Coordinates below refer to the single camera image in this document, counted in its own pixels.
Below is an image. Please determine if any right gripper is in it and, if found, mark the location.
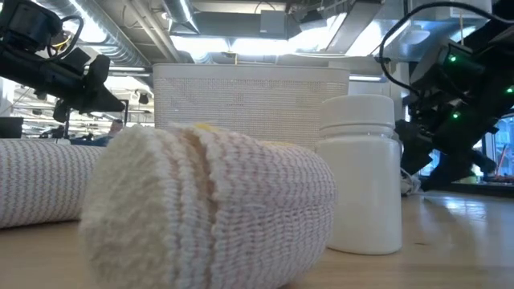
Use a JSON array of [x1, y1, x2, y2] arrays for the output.
[[394, 39, 514, 192]]

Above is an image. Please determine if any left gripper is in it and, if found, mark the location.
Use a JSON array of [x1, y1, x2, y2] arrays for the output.
[[0, 39, 127, 124]]

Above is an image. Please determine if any white plastic pill bottle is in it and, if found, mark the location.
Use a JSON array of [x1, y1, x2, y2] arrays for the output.
[[315, 94, 404, 256]]

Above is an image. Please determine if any long white bandage roll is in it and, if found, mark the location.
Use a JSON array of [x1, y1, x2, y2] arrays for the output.
[[0, 138, 106, 230]]

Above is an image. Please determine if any short thick white bandage roll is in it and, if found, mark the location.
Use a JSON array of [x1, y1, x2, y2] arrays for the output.
[[79, 121, 338, 289]]

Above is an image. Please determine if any white perforated plastic basket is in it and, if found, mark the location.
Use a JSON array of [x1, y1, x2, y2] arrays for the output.
[[152, 63, 351, 152]]

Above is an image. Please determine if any person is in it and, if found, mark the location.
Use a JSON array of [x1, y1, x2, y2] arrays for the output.
[[94, 118, 124, 148]]

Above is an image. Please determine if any black monitor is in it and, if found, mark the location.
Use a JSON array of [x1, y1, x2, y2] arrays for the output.
[[0, 116, 24, 140]]

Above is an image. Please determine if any grey ceiling box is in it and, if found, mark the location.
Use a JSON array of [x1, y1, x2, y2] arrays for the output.
[[259, 10, 288, 35]]

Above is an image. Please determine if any black stand frame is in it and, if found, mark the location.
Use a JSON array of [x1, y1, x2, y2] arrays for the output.
[[62, 98, 130, 140]]

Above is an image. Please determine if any white cable bundle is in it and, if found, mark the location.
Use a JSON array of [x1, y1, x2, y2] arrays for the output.
[[400, 166, 422, 197]]

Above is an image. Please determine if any silver spiral air duct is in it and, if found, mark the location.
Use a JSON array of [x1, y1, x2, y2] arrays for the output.
[[35, 0, 152, 68]]

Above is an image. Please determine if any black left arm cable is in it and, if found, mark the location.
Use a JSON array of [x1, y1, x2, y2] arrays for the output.
[[46, 14, 85, 61]]

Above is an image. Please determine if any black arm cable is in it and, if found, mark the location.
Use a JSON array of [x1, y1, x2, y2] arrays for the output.
[[46, 14, 85, 61], [377, 0, 514, 98]]

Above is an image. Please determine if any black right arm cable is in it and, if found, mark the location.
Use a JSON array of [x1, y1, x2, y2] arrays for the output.
[[377, 0, 514, 98]]

